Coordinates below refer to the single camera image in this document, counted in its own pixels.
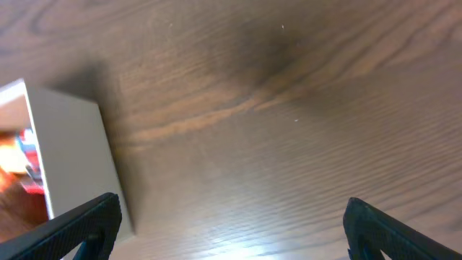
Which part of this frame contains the orange rubber duck toy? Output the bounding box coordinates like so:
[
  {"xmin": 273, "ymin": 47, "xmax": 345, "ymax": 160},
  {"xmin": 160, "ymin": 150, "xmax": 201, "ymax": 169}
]
[{"xmin": 1, "ymin": 132, "xmax": 30, "ymax": 192}]

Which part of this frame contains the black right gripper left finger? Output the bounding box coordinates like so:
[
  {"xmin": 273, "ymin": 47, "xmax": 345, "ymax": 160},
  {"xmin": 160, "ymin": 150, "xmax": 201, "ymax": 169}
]
[{"xmin": 1, "ymin": 192, "xmax": 122, "ymax": 260}]

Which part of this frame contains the white cardboard box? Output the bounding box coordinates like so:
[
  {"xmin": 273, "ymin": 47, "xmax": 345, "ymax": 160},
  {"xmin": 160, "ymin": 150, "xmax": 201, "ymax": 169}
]
[{"xmin": 1, "ymin": 79, "xmax": 133, "ymax": 245}]

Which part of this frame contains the red toy car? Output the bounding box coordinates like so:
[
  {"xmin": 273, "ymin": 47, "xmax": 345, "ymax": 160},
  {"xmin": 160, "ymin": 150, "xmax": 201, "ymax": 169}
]
[{"xmin": 16, "ymin": 128, "xmax": 45, "ymax": 195}]

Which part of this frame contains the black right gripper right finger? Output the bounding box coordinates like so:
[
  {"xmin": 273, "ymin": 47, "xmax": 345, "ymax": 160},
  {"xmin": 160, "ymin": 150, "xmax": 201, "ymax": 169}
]
[{"xmin": 343, "ymin": 197, "xmax": 461, "ymax": 260}]

